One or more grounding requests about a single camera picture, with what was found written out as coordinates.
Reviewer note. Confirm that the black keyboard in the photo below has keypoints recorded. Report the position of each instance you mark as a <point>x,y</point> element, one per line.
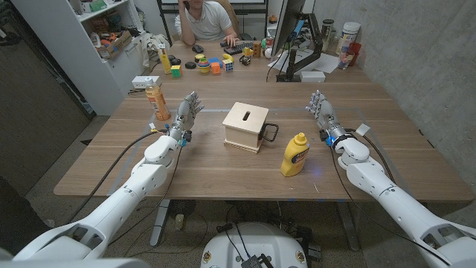
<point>238,47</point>

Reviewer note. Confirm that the rainbow stacking toy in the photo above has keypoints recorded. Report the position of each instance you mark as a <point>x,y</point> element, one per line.
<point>204,65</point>

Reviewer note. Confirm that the dark glass jar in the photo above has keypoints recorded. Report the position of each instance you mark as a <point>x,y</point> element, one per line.
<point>327,34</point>

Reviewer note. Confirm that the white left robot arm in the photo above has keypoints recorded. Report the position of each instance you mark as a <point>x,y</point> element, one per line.
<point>111,208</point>

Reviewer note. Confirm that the yellow mustard bottle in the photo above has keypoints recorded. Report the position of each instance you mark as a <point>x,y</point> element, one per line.
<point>294,155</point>

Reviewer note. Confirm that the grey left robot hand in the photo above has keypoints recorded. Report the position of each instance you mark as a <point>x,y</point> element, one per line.
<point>184,113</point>

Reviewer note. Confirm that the cardboard box on shelf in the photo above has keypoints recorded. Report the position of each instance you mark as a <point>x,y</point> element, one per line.
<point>115,45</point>

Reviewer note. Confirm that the person in white shirt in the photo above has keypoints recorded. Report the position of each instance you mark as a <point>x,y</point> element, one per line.
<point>206,20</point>

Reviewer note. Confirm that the white papers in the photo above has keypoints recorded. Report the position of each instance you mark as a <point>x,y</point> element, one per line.
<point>316,61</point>

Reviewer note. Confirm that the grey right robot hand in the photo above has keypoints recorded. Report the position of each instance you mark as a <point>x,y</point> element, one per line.
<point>325,111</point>

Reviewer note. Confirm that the red cup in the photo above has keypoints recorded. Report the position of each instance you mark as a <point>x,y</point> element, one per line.
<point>354,52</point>

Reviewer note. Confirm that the wooden drawer box with slot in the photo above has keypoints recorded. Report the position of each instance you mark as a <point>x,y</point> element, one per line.
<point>243,128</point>

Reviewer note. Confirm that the black computer mouse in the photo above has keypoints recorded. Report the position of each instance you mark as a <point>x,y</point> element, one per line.
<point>198,48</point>

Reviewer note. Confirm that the small white box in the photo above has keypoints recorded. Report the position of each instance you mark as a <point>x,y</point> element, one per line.
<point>312,76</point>

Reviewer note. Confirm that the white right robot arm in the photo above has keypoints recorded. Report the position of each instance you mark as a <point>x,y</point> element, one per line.
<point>405,203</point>

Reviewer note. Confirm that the blue flat block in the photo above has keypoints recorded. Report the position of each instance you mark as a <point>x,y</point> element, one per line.
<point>215,60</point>

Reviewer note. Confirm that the black round puck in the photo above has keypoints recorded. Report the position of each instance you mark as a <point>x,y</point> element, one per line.
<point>190,65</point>

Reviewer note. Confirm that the white robot torso base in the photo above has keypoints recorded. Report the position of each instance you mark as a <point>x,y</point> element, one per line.
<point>254,245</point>

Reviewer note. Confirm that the green yellow puzzle cube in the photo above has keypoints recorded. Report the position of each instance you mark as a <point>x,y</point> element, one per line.
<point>176,70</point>

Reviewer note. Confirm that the white wipes canister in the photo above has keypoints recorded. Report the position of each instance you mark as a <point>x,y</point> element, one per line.
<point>348,37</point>

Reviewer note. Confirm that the white cloth bag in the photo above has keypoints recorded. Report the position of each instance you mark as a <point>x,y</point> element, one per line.
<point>154,44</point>

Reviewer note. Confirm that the wooden block toy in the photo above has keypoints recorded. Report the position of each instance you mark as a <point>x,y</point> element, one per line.
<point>256,48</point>

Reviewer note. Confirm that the white rubik cube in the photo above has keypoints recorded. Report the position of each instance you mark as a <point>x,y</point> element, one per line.
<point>228,65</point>

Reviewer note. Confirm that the yellow tall carton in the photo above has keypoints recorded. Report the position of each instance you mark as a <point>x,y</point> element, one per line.
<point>164,59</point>

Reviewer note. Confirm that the orange drink bottle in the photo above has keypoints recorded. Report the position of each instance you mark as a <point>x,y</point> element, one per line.
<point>157,100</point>

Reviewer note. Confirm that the white power adapter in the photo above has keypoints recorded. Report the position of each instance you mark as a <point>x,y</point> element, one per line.
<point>145,81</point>

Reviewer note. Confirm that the orange cube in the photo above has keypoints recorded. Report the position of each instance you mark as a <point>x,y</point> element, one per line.
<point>215,67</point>

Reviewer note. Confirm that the computer monitor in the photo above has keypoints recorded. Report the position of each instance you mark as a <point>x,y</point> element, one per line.
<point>286,22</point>

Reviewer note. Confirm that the white shelving unit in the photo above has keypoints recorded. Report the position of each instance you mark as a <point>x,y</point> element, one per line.
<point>89,52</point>

